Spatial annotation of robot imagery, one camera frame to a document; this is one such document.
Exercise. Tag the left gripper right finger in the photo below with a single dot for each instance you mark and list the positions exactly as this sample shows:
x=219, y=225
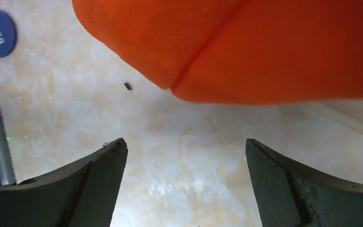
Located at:
x=291, y=194

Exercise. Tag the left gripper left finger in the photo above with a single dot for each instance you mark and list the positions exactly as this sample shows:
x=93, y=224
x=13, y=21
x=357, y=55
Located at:
x=80, y=194

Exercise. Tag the wooden clothes rack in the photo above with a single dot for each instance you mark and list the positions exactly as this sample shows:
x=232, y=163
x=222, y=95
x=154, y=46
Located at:
x=346, y=112

